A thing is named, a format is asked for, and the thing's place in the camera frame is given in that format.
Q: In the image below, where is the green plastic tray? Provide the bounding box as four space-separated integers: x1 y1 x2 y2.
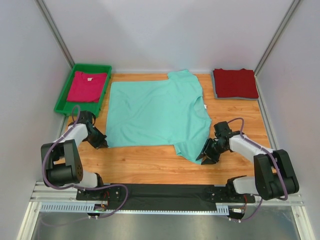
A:
54 63 112 116

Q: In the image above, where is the pink folded t shirt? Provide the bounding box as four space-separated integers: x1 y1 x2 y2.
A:
66 71 108 103

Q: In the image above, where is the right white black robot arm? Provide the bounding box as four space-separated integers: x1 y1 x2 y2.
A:
198 121 300 202

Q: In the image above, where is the slotted grey cable duct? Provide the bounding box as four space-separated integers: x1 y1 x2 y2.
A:
39 202 229 216

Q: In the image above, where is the teal t shirt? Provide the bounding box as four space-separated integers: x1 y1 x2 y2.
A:
106 70 212 165

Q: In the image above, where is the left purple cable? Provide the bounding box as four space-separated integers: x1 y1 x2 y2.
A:
39 104 130 229

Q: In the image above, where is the aluminium frame rail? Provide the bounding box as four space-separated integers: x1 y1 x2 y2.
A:
29 181 305 206

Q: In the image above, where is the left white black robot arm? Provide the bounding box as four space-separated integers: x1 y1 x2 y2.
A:
40 111 108 201

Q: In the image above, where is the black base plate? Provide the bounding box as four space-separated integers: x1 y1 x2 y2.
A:
76 183 256 211

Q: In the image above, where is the dark red folded t shirt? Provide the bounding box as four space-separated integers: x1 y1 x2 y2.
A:
212 68 259 99

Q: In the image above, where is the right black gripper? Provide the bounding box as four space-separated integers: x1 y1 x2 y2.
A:
195 138 228 166

